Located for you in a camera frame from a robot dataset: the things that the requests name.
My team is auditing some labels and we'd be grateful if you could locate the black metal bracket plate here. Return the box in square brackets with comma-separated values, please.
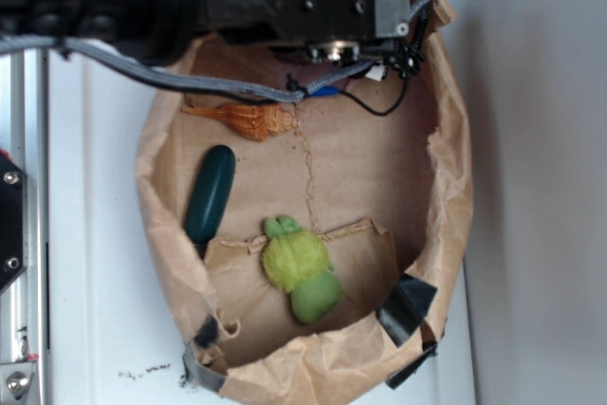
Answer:
[0, 149, 28, 294]

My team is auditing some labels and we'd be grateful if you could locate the aluminium frame rail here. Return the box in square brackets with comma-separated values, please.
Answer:
[1, 50, 49, 404]

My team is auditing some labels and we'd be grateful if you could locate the brown paper bag tray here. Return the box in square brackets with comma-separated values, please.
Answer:
[136, 0, 473, 404]

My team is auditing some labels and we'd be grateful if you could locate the dark green oblong capsule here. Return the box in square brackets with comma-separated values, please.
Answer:
[184, 145, 236, 245]

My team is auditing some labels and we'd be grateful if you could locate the orange spiral seashell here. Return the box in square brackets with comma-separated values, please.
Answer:
[182, 104, 298, 142]

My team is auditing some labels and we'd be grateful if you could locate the green fuzzy plush toy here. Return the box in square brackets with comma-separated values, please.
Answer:
[261, 215, 342, 324]

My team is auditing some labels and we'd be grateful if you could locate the thin black wire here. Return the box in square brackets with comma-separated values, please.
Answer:
[331, 10, 431, 117]

